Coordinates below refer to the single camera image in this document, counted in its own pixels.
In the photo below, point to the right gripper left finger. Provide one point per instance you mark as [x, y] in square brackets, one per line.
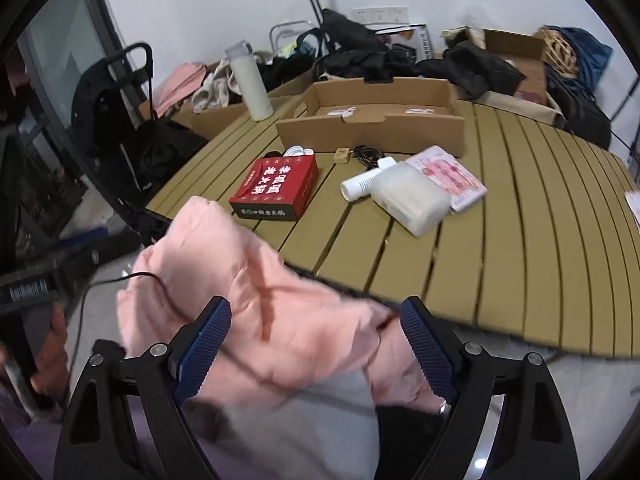
[195, 346]

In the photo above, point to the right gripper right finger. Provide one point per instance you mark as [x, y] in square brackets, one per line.
[434, 345]

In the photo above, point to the translucent white plastic box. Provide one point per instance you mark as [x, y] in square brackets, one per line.
[410, 198]

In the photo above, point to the pink floral packet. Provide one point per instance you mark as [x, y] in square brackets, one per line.
[443, 169]

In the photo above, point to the white tube bottle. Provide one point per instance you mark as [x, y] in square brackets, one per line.
[355, 188]

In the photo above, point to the red tea box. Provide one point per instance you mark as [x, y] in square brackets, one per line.
[276, 188]

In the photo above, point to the white round jar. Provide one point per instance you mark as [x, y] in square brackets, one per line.
[297, 150]

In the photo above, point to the person's left hand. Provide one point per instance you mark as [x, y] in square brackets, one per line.
[52, 376]

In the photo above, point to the pink jacket on lap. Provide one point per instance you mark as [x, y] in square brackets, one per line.
[287, 332]

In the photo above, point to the grey sweatpants leg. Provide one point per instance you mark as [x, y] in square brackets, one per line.
[329, 431]

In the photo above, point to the black stroller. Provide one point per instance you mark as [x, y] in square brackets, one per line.
[132, 161]

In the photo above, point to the cardboard box with clothes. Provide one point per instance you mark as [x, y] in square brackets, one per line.
[210, 123]

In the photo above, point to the flat cardboard tray box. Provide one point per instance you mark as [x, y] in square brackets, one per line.
[405, 116]

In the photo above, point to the paper packet at table edge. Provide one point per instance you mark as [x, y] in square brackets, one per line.
[633, 201]

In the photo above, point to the white thermos bottle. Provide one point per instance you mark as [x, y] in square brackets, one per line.
[245, 71]

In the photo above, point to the beige cloth pile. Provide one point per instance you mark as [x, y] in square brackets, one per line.
[218, 90]

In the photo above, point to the pink bag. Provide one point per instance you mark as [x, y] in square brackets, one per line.
[179, 85]

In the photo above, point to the black backpack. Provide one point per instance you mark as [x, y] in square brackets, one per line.
[583, 116]

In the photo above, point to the black garment on box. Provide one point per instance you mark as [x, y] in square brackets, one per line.
[475, 70]

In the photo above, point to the open cardboard box right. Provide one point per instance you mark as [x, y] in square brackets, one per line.
[525, 53]

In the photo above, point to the black jacket pile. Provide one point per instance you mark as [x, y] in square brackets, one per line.
[339, 48]

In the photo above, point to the printed product box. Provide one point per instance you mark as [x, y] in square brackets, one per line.
[413, 38]

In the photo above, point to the wicker basket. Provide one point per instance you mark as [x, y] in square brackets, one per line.
[558, 52]

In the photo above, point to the blue cloth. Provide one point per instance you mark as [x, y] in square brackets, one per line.
[593, 56]

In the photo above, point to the wall power socket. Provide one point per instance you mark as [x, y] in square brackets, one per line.
[381, 15]

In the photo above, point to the white metal frame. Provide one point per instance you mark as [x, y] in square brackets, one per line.
[283, 36]

